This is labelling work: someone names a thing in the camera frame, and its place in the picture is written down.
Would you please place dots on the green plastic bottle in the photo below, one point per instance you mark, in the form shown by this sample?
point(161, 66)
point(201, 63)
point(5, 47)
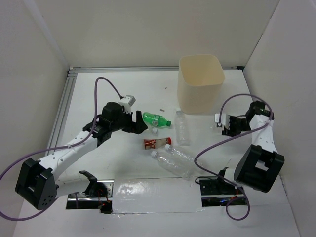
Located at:
point(156, 120)

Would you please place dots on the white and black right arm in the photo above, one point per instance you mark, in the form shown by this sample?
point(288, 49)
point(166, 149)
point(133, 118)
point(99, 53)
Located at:
point(261, 163)

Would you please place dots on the clear bottle beside bin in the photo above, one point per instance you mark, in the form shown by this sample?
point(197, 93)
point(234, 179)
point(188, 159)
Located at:
point(181, 128)

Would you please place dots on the clear bottle white cap upper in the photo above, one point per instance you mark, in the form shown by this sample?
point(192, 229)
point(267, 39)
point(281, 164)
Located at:
point(184, 155)

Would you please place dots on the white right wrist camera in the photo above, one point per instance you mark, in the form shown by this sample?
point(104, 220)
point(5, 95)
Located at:
point(222, 120)

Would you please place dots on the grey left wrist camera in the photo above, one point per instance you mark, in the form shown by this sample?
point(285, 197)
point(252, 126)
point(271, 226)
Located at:
point(127, 101)

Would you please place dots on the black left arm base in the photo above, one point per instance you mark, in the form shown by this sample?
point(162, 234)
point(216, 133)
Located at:
point(97, 195)

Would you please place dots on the red label bottle red cap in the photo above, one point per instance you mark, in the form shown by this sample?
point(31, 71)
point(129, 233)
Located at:
point(151, 144)

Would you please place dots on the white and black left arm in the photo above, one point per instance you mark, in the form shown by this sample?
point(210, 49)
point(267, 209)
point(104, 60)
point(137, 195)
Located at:
point(38, 182)

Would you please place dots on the clear bottle white cap lower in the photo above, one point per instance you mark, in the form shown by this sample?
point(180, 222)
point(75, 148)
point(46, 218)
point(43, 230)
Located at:
point(173, 164)

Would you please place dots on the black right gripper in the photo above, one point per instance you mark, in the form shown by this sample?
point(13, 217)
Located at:
point(230, 132)

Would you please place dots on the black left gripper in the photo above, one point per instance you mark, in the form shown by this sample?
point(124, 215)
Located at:
point(140, 126)

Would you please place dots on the cream plastic bin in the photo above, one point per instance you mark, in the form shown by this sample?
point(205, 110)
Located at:
point(200, 78)

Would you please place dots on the clear crushed bottle white cap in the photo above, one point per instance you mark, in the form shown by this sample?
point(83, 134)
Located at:
point(152, 130)

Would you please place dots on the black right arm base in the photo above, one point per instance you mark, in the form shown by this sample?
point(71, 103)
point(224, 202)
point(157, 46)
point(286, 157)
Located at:
point(216, 192)

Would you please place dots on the aluminium frame rail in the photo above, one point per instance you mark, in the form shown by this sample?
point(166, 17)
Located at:
point(155, 91)

